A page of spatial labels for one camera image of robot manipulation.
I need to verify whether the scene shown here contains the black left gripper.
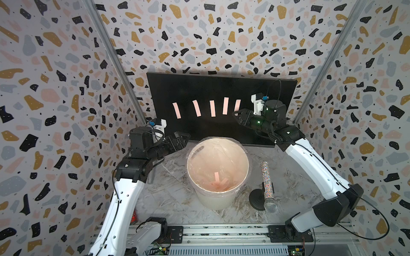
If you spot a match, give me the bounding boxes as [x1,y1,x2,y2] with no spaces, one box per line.
[147,132,191,163]

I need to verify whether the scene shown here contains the pink sticky note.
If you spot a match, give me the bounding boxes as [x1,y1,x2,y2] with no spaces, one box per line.
[222,97,229,115]
[234,99,241,112]
[209,100,216,117]
[192,100,201,117]
[173,102,181,119]

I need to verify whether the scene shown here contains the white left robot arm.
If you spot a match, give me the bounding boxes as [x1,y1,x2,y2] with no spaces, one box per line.
[89,126,190,256]

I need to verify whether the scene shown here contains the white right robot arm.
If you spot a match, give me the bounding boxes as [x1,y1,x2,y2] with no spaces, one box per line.
[232,100,364,239]

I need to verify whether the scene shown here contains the black monitor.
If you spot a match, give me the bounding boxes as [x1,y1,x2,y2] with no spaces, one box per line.
[147,72,297,147]

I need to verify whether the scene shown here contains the white lined waste bin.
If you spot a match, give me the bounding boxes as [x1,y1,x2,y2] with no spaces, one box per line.
[186,137,252,210]

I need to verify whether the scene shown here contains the pink notes in bin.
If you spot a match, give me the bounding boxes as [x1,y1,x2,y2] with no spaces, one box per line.
[210,172,230,192]

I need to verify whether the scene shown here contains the black microphone stand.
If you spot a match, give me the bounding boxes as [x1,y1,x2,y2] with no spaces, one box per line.
[249,183,265,211]

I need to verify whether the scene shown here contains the multicolour glitter microphone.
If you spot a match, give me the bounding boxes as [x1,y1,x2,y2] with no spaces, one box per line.
[261,161,278,213]

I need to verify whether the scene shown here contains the red glitter microphone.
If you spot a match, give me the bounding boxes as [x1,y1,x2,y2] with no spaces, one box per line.
[131,210,138,225]

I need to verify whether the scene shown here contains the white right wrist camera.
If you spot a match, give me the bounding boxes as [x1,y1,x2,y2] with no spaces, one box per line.
[251,93,269,116]

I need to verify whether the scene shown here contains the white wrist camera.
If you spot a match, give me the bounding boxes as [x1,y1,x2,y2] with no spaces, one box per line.
[251,93,269,116]
[147,118,167,142]

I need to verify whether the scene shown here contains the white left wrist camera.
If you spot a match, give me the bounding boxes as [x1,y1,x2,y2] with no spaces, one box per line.
[147,118,167,142]

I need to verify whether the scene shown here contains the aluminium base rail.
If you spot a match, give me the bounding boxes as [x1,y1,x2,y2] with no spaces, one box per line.
[92,222,361,256]

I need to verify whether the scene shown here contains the left aluminium corner post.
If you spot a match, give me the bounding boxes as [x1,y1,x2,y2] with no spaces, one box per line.
[83,0,146,124]

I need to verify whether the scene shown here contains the aluminium corner post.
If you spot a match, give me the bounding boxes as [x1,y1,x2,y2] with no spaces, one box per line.
[83,0,146,124]
[293,0,367,124]

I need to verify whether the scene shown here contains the right aluminium corner post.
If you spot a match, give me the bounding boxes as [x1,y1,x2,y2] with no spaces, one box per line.
[293,0,367,124]

